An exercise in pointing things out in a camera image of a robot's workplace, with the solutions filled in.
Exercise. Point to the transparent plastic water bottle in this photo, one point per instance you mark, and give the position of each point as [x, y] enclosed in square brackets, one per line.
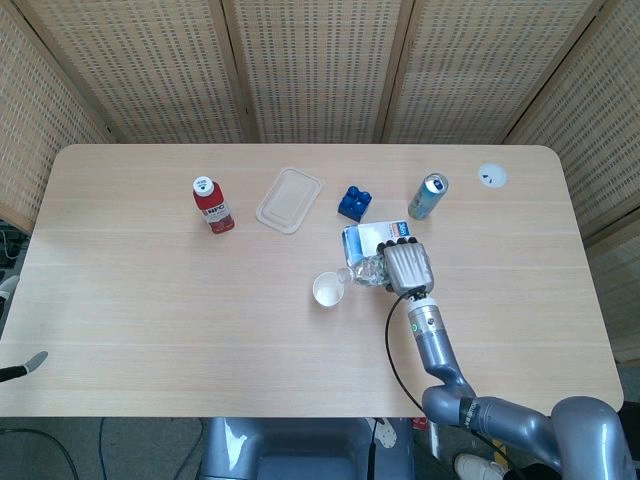
[367, 272]

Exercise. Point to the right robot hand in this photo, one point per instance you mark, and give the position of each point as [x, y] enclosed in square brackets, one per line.
[407, 265]

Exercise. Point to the red juice bottle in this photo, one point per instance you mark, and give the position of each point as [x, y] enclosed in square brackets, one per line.
[214, 210]

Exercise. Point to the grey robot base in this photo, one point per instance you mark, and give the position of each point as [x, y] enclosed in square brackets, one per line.
[305, 447]

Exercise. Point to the blue toy building brick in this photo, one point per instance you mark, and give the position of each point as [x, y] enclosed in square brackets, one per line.
[354, 202]

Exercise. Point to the woven folding screen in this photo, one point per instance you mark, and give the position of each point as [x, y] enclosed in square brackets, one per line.
[320, 70]

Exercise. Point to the blue white card package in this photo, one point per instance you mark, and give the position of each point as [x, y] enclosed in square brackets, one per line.
[365, 239]

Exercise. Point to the beige plastic container lid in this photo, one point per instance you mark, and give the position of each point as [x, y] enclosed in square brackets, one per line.
[289, 200]

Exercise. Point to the white shoe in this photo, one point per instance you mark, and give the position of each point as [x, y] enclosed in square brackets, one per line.
[477, 467]

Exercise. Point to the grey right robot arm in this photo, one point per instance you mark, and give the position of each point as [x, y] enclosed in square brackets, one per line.
[500, 400]

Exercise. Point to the light blue drink can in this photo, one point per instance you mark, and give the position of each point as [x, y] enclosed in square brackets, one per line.
[426, 197]

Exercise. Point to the small white paper cup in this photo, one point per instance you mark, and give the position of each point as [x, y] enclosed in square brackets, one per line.
[327, 292]

